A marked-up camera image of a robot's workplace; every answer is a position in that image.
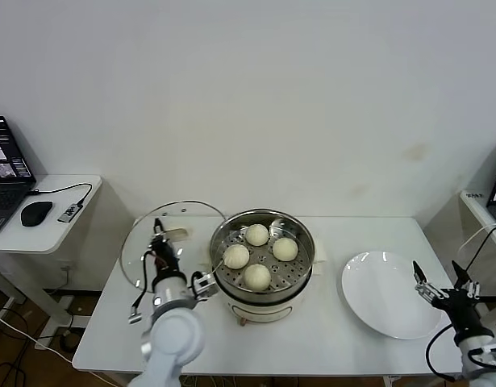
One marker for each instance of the black laptop with keyboard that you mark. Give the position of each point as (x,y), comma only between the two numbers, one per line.
(5,193)

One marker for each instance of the small white table label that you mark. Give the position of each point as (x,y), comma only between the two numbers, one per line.
(474,196)

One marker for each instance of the perforated steel steamer basket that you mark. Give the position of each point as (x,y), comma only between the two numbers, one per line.
(296,274)

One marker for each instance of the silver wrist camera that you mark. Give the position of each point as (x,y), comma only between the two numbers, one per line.
(204,285)
(489,350)

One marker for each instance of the white round plate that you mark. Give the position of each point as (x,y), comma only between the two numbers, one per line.
(372,290)

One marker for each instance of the white side table with mouse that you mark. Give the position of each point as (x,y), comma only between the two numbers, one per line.
(50,238)

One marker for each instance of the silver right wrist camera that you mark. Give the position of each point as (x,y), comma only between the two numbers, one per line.
(489,350)

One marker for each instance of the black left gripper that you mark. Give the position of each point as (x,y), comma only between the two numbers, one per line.
(165,260)

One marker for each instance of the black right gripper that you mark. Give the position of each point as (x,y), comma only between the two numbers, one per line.
(463,312)

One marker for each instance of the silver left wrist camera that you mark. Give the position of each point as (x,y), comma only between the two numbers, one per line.
(204,285)

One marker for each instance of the white steamed baozi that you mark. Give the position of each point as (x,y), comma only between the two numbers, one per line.
(286,249)
(236,256)
(257,277)
(256,235)

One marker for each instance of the dark round floor object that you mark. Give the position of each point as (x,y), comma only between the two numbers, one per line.
(69,342)

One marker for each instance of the black computer mouse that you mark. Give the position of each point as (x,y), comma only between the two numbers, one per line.
(36,212)

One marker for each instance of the grey usb hub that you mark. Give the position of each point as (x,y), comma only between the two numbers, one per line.
(70,213)

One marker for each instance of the white side table with label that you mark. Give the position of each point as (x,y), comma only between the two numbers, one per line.
(475,209)

